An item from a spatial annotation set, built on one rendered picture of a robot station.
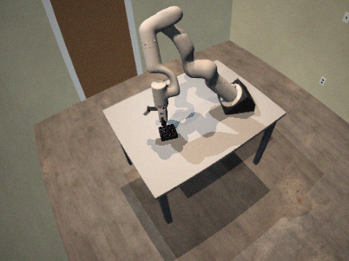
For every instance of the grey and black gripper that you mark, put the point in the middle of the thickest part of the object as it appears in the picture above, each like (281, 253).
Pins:
(163, 116)

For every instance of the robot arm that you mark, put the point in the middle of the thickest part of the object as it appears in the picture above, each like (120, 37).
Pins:
(164, 21)

